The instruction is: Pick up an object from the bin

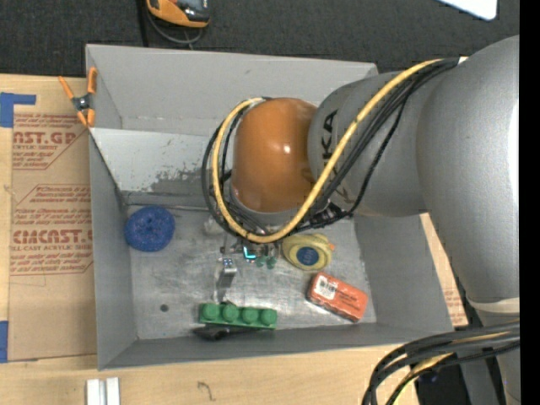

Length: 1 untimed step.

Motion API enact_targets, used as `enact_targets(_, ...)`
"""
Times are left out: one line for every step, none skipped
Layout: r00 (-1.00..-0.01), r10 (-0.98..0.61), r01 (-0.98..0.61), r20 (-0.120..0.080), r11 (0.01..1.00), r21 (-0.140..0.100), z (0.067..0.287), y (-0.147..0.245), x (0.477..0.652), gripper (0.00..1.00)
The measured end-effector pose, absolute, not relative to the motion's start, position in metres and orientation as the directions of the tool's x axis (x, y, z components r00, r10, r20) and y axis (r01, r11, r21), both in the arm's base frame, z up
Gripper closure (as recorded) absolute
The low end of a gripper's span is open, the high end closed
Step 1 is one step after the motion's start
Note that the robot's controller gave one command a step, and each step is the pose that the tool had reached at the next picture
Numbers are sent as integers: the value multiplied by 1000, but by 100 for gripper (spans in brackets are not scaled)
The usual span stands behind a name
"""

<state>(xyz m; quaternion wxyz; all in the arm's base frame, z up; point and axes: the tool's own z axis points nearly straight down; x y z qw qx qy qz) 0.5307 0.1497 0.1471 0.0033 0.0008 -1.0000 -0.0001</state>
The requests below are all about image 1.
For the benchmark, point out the grey metal bin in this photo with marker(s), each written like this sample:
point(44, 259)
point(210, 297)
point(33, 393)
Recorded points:
point(169, 277)

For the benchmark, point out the yellow tape measure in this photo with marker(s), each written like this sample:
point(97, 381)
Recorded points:
point(306, 251)

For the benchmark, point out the green studded toy block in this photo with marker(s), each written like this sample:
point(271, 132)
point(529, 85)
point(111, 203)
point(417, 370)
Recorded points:
point(238, 315)

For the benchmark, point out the brown cardboard board red print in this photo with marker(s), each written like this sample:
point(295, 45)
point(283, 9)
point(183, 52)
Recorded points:
point(50, 234)

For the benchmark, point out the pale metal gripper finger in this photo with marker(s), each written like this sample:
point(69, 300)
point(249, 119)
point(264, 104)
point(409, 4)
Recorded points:
point(227, 273)

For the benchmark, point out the blue round sponge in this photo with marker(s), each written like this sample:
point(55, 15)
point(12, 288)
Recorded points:
point(149, 229)

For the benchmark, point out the orange rectangular packet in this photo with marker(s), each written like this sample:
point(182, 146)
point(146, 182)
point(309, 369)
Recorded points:
point(337, 297)

